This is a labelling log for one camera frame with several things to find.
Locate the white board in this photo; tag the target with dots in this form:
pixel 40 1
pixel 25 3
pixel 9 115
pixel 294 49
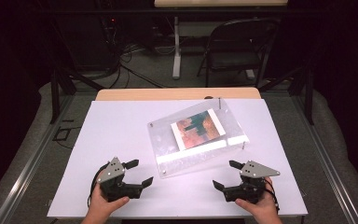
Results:
pixel 115 130

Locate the orange painting print card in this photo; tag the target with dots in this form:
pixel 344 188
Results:
pixel 199 129

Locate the person's right hand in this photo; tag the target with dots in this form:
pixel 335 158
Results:
pixel 262 210

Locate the light wooden table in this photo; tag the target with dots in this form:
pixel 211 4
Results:
pixel 167 94

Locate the person's left hand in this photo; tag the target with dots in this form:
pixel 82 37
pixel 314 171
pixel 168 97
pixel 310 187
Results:
pixel 101 207

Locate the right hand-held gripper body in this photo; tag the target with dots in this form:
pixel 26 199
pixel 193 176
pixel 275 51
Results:
pixel 251 186

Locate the dark round table cap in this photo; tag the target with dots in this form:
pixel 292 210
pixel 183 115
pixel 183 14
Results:
pixel 209 97

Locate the aluminium rail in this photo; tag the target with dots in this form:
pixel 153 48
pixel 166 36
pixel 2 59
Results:
pixel 28 174
pixel 326 168

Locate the black folding chair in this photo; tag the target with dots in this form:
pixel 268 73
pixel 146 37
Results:
pixel 239 46

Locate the black metal stand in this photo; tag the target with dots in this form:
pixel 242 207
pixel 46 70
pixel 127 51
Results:
pixel 55 93
pixel 308 93

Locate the clear acrylic photo frame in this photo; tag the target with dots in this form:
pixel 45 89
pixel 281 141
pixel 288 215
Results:
pixel 164 146

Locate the white desk leg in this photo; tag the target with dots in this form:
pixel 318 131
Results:
pixel 176 53

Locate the light wooden desk top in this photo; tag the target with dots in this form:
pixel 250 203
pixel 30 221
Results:
pixel 220 2

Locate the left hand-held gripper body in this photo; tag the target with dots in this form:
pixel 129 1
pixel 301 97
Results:
pixel 113 174

